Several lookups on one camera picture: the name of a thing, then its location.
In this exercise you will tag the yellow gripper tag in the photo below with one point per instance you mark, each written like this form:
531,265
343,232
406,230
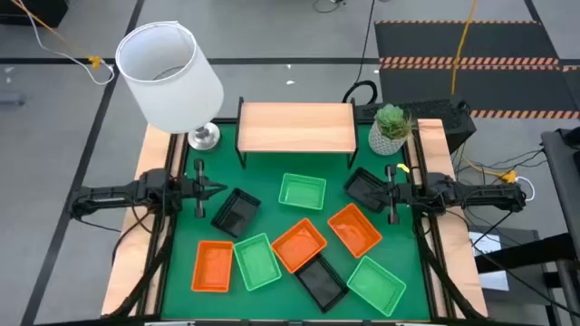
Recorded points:
402,168

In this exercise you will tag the black side table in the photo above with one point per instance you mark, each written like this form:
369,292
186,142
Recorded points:
564,181

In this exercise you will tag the yellow power plug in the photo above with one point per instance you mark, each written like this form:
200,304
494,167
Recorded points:
509,176

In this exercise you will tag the succulent in patterned white pot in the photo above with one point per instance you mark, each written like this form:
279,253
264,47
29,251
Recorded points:
390,129

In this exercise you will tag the white shade silver table lamp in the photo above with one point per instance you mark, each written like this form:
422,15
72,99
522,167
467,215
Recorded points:
176,90

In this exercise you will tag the grey floor object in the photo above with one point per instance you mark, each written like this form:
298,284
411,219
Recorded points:
11,98

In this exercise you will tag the wooden shelf with black frame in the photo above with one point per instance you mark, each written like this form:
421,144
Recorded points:
294,127

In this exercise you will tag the green slotted plastic basket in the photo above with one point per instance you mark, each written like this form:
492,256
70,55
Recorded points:
376,286
302,192
257,262

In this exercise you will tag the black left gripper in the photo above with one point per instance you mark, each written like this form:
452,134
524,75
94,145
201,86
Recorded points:
199,190

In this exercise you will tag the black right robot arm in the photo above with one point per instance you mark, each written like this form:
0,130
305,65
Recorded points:
480,194

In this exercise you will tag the black perforated computer tower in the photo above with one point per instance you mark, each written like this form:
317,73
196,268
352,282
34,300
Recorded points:
439,113

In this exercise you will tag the silver frame bracket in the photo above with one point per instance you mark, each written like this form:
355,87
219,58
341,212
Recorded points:
170,323
414,323

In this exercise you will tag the white paper sheet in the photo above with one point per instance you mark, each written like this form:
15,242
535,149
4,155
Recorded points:
491,244

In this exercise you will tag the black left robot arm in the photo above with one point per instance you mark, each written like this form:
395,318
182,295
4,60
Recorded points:
113,194

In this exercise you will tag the black hazard-striped floor mat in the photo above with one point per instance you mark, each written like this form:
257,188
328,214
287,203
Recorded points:
498,41

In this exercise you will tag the light wooden table board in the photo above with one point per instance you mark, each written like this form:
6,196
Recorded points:
131,253
430,136

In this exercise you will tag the green table mat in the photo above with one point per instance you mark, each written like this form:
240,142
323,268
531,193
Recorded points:
281,303

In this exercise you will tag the black floor box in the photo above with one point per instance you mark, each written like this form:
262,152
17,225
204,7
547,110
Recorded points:
31,11

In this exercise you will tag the black slotted plastic basket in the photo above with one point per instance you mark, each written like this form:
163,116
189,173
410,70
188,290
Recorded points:
360,181
322,285
235,215

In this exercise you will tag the black metal beam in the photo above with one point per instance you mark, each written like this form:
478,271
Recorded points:
530,253

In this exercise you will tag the orange slotted plastic basket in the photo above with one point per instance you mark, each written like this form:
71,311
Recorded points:
354,231
299,245
212,267

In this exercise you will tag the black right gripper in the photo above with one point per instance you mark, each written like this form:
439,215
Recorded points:
393,194

